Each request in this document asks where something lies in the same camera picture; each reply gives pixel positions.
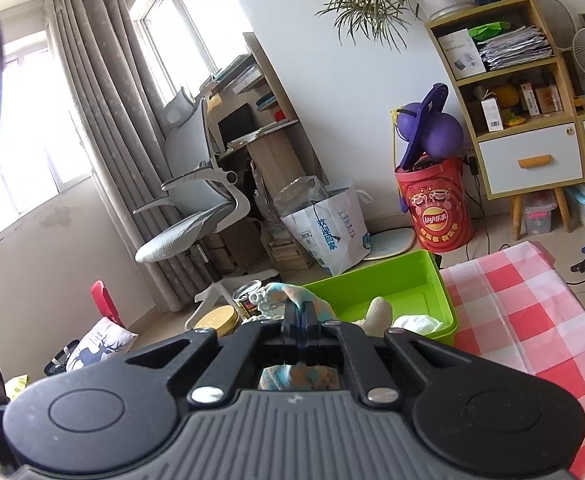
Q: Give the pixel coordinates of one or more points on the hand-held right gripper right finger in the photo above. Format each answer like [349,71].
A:
[313,332]

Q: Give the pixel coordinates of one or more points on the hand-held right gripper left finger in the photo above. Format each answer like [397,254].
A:
[292,331]

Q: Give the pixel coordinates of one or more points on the teal and orange fluffy cloth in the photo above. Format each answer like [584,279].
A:
[277,297]

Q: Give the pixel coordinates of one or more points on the green plastic bin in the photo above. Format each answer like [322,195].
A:
[397,280]

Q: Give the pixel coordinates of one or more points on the black yellow drink can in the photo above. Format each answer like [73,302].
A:
[246,300]

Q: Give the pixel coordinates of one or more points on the clear jar with gold lid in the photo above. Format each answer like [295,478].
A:
[217,320]

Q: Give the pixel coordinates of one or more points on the cardboard boxes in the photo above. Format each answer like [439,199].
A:
[237,245]

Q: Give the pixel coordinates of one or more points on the white shopping bag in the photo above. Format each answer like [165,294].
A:
[332,230]

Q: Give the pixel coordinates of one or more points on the white folded cloth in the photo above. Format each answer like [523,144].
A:
[417,324]

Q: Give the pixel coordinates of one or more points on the red snack bucket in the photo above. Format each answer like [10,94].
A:
[437,210]

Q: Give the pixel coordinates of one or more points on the wooden desk shelf unit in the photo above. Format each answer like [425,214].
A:
[272,155]

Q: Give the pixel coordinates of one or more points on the white deer print pillow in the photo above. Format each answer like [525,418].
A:
[102,345]

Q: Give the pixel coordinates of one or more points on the red plastic chair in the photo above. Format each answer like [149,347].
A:
[103,297]

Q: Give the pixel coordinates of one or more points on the grey white office chair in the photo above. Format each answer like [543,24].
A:
[192,160]

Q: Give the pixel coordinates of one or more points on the red white checkered tablecloth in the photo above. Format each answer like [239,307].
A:
[512,310]

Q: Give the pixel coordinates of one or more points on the black monitor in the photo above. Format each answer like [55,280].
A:
[237,125]

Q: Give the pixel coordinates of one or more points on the purple bounce ball toy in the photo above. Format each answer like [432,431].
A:
[442,135]

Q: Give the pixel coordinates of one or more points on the clear plastic storage box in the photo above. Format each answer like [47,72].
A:
[539,215]

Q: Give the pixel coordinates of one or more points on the wooden cabinet with white drawers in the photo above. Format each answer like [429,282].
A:
[527,160]

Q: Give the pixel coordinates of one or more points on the small white barcode box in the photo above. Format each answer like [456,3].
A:
[492,115]

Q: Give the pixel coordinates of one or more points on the grey curtain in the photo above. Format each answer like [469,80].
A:
[97,110]

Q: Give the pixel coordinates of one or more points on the yellow toy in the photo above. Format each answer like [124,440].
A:
[511,102]

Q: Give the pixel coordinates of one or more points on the white product box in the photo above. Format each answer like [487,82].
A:
[462,55]

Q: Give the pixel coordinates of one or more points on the green packet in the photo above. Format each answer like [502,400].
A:
[487,30]

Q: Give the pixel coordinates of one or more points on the stack of papers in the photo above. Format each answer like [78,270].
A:
[514,47]

